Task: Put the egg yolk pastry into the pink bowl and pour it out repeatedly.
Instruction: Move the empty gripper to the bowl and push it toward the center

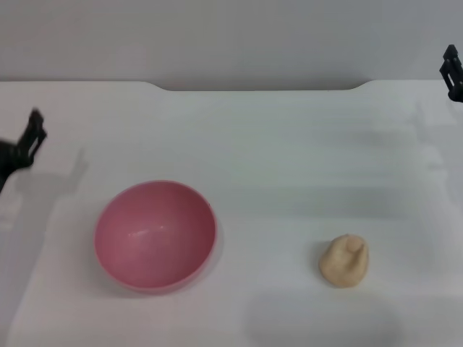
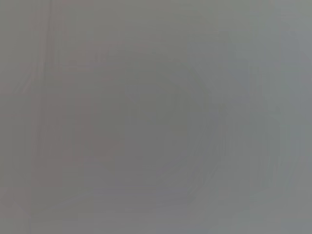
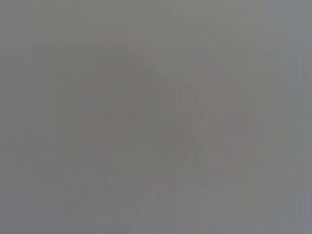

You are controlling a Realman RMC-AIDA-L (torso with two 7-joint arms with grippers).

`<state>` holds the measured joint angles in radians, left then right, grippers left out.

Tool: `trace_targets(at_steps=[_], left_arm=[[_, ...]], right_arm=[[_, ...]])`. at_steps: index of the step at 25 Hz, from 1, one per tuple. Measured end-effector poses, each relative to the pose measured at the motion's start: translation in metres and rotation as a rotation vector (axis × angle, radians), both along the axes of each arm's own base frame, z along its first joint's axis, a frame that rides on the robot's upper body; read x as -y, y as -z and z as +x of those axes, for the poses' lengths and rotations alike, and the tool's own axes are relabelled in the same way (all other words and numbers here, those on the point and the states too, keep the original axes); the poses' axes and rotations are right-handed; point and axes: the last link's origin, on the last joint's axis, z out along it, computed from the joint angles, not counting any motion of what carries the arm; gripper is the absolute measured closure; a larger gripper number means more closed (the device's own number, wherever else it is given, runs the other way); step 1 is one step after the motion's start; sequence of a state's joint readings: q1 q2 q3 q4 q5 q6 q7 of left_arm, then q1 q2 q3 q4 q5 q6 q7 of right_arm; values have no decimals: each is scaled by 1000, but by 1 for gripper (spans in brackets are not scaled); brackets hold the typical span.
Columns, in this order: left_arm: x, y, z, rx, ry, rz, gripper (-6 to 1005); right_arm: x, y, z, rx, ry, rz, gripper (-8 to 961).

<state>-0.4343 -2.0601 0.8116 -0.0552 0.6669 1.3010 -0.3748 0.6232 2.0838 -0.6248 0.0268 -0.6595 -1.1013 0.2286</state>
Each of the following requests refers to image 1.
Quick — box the beige egg yolk pastry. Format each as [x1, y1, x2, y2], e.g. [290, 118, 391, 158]
[318, 234, 370, 289]

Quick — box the pink plastic bowl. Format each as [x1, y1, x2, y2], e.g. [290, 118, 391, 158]
[93, 179, 218, 294]

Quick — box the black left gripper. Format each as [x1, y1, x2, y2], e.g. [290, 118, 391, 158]
[0, 109, 48, 193]

